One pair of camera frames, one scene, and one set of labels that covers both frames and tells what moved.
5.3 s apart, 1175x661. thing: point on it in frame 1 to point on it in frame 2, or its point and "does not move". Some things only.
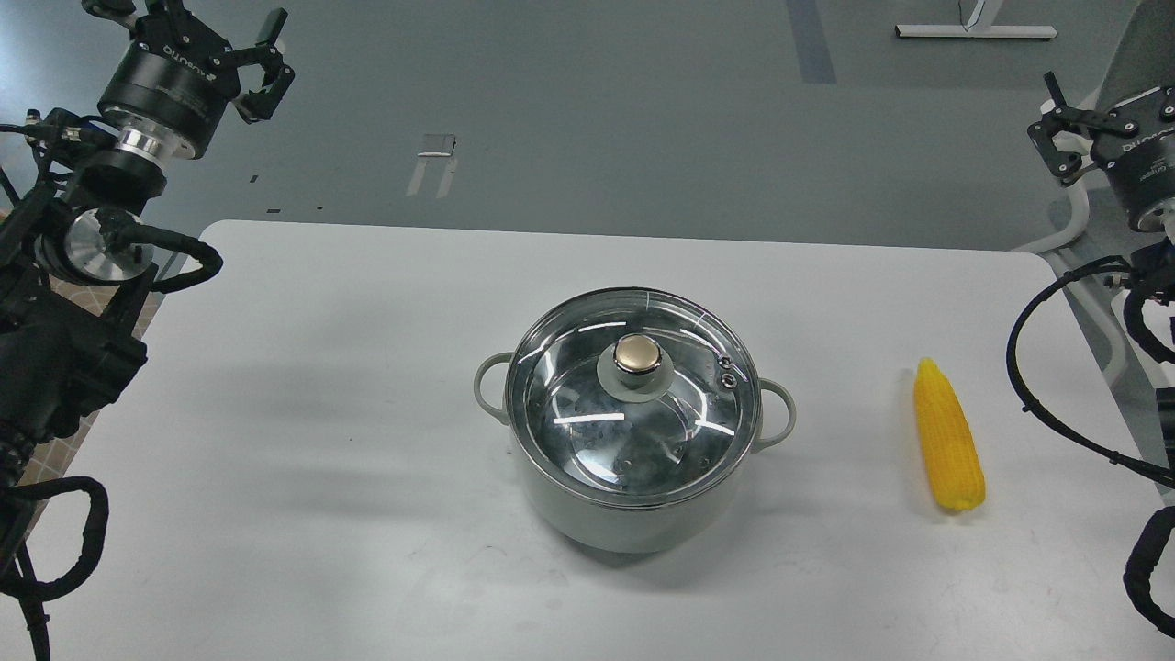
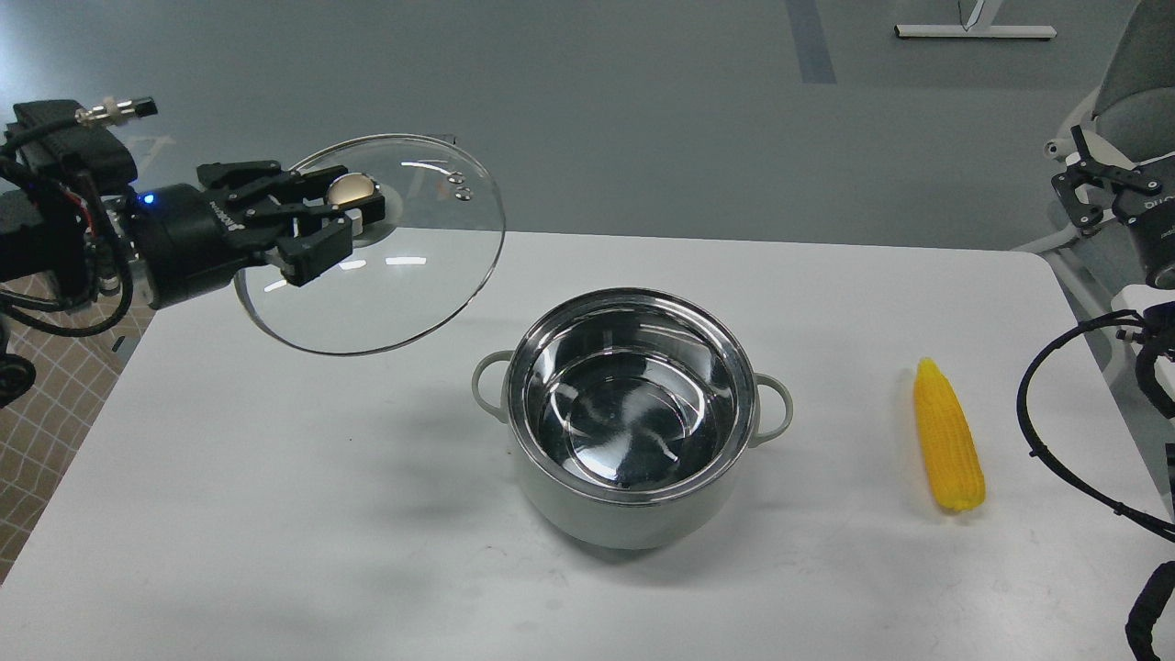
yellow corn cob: (949, 435) does not move
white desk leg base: (982, 27) does not move
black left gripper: (173, 83) to (186, 244)
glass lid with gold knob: (633, 396) to (416, 268)
